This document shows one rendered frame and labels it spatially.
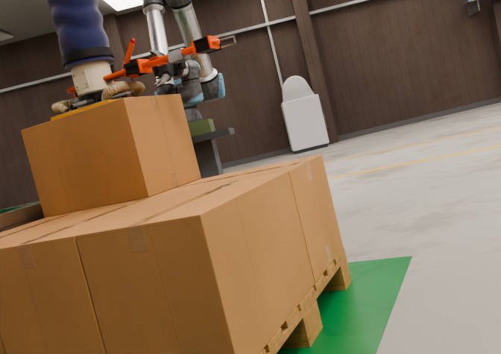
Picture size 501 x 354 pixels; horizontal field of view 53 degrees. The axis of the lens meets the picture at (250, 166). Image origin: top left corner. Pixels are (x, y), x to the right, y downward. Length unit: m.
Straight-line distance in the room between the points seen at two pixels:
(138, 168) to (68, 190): 0.40
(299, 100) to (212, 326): 9.58
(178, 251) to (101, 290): 0.28
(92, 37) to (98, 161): 0.55
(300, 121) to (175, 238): 9.52
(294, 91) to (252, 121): 1.47
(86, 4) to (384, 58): 10.12
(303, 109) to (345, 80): 1.61
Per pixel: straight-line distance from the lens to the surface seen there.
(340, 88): 11.82
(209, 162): 2.98
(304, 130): 10.68
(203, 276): 1.22
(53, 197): 2.37
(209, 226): 1.20
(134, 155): 2.03
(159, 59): 2.16
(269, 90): 11.69
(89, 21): 2.38
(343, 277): 2.08
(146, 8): 2.79
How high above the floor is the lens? 0.70
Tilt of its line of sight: 4 degrees down
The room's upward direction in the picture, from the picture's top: 14 degrees counter-clockwise
